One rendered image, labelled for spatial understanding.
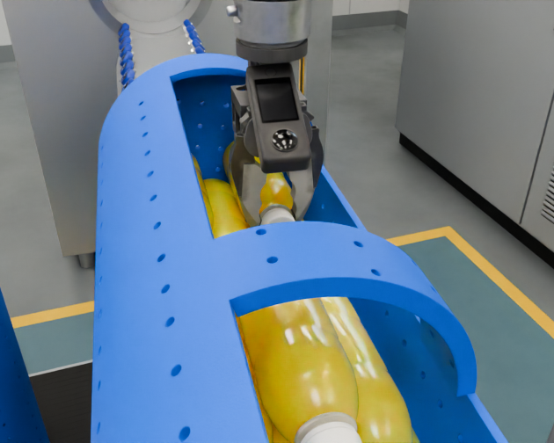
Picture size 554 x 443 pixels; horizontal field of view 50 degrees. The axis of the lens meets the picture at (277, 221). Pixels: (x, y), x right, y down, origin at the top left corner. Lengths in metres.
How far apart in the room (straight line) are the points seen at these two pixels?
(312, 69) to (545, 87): 1.25
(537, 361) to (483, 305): 0.30
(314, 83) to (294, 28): 0.86
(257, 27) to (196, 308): 0.30
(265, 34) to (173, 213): 0.20
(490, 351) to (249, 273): 1.85
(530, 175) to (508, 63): 0.45
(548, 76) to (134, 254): 2.14
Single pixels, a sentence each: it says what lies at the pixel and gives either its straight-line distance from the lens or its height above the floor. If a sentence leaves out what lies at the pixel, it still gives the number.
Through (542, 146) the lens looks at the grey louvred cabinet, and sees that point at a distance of 2.52.
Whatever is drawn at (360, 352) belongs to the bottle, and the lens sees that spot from 0.48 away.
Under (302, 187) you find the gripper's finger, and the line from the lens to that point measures 0.66.
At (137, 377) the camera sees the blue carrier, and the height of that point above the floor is 1.19.
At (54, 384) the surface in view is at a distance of 1.87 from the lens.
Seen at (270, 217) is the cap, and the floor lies 1.10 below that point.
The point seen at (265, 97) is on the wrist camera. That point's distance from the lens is 0.58.
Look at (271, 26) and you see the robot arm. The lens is 0.57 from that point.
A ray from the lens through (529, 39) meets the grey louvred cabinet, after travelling 2.54.
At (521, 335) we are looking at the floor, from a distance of 2.28.
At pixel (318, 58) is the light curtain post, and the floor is 1.03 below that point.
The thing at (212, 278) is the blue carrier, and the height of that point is 1.23.
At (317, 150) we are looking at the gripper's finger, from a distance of 0.64.
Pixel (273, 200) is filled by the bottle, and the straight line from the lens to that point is 0.68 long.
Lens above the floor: 1.46
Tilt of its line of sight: 33 degrees down
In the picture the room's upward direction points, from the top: straight up
